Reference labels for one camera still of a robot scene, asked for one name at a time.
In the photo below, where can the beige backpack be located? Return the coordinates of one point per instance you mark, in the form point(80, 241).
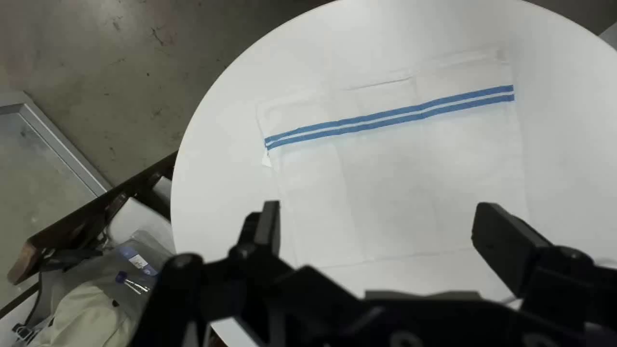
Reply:
point(92, 299)

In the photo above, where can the white towel with blue stripes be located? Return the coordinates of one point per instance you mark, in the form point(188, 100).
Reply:
point(395, 164)

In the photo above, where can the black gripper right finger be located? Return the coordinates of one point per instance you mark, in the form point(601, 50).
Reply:
point(508, 245)

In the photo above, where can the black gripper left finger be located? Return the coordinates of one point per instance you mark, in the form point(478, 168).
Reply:
point(262, 231)

